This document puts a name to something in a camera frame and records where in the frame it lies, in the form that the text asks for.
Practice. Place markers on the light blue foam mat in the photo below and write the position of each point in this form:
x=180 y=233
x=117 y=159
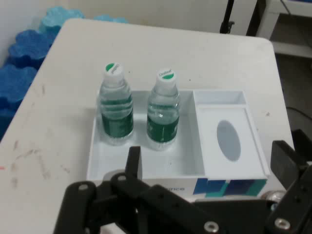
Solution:
x=58 y=20
x=111 y=18

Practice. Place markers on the black stand pole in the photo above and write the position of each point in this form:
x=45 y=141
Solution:
x=226 y=17

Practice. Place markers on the white shelf unit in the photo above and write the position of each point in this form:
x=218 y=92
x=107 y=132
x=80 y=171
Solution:
x=290 y=29

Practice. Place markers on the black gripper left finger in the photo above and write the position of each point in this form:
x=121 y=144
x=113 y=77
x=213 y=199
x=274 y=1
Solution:
x=136 y=195

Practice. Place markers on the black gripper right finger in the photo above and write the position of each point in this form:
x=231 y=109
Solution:
x=296 y=195

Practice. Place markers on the white compartment box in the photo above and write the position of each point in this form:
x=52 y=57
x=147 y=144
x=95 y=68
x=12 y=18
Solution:
x=170 y=163

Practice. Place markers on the dark blue foam mat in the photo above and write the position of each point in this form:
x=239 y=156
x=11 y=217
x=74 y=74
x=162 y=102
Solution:
x=22 y=63

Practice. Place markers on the Cestbon water bottle green label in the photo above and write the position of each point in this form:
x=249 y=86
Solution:
x=116 y=109
x=162 y=114

